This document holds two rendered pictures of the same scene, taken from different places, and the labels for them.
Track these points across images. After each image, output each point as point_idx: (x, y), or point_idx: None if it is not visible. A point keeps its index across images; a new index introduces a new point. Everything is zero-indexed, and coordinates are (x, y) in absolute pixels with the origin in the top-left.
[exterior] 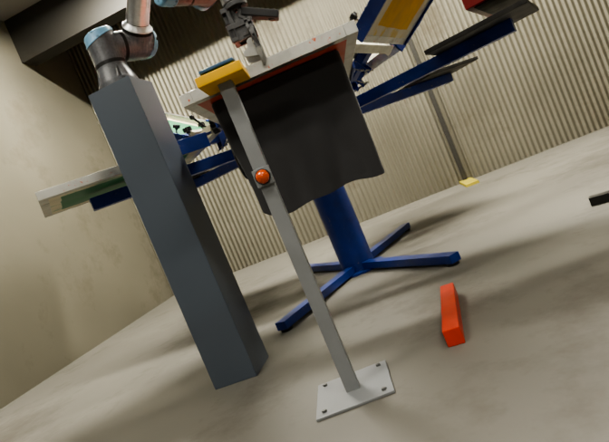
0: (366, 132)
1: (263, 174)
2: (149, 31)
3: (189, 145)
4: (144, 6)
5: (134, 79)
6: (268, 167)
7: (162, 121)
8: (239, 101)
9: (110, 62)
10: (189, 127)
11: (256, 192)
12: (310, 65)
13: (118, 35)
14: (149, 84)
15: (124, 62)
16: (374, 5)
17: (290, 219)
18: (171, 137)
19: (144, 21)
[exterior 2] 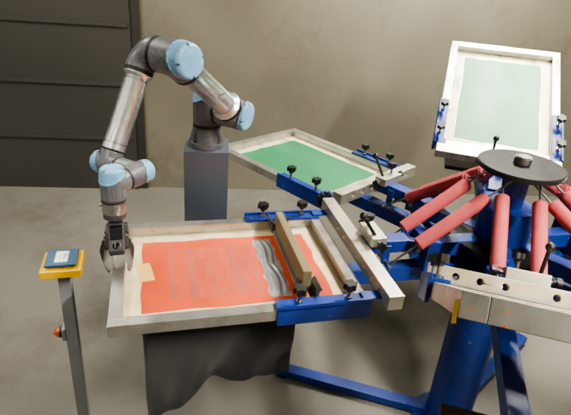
0: (145, 386)
1: (53, 332)
2: (225, 118)
3: (307, 195)
4: (208, 104)
5: (192, 154)
6: (61, 332)
7: (213, 191)
8: (59, 287)
9: (194, 126)
10: (315, 181)
11: None
12: None
13: (208, 107)
14: (219, 156)
15: (206, 130)
16: (422, 286)
17: (76, 362)
18: (218, 205)
19: (217, 110)
